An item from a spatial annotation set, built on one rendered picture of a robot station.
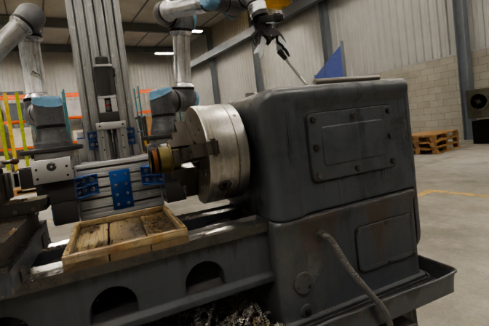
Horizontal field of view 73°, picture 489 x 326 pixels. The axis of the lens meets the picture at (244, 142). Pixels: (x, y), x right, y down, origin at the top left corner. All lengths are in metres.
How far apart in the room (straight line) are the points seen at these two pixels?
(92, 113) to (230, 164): 1.02
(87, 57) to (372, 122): 1.37
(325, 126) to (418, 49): 11.05
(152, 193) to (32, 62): 0.81
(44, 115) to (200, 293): 1.02
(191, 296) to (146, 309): 0.12
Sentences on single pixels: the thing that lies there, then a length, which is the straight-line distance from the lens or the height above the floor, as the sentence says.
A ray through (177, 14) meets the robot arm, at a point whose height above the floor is 1.68.
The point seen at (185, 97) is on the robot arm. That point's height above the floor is 1.33.
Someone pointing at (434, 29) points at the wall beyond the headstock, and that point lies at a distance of 11.86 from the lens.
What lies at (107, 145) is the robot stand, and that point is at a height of 1.14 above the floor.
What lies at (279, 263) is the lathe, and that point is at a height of 0.75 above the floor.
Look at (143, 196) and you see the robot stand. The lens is 1.64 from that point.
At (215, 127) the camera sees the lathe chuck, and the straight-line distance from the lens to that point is 0.96.
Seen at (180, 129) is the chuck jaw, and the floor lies 1.17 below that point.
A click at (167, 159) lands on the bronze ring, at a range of 1.02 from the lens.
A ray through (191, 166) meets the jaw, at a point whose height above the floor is 1.05.
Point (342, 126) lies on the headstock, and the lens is 1.08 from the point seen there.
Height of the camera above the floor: 1.16
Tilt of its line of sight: 3 degrees down
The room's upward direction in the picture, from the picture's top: 7 degrees counter-clockwise
